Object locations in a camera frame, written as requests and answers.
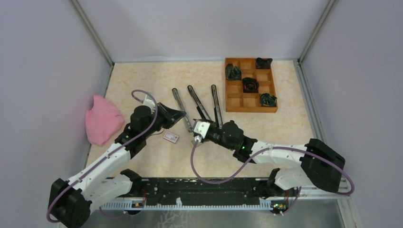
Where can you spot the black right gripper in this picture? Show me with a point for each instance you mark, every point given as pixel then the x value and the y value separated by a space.
pixel 206 139

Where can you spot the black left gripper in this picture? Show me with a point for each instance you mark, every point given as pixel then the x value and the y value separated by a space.
pixel 171 116

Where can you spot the red white staple box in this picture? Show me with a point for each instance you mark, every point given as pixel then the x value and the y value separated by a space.
pixel 171 137

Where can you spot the grey silver stapler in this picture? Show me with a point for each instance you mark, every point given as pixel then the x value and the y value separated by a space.
pixel 182 108

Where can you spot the black stapler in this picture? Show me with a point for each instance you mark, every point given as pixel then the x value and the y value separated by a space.
pixel 217 109
pixel 199 106

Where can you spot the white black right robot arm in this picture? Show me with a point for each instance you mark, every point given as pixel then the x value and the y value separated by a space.
pixel 313 163

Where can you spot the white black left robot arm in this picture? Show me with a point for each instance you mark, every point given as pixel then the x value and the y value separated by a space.
pixel 72 201

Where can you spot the wooden compartment tray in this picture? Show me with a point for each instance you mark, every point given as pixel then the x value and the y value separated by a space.
pixel 239 102

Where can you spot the blue green rolled sock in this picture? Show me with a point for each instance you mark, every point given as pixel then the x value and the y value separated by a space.
pixel 267 100

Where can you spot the pink cloth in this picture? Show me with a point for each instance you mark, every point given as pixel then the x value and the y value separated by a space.
pixel 102 121

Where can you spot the green camouflage rolled sock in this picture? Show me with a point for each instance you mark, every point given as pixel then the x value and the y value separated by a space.
pixel 232 72

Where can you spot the dark rolled sock back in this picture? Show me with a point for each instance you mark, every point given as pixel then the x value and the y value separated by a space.
pixel 263 63

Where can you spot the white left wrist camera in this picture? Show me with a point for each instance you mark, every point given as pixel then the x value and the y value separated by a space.
pixel 149 102

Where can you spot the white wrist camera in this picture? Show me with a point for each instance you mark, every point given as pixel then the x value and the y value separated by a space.
pixel 200 130
pixel 149 102

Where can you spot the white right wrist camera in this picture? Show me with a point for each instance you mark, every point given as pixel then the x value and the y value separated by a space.
pixel 200 130

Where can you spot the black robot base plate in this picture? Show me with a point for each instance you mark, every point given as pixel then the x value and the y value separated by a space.
pixel 194 194

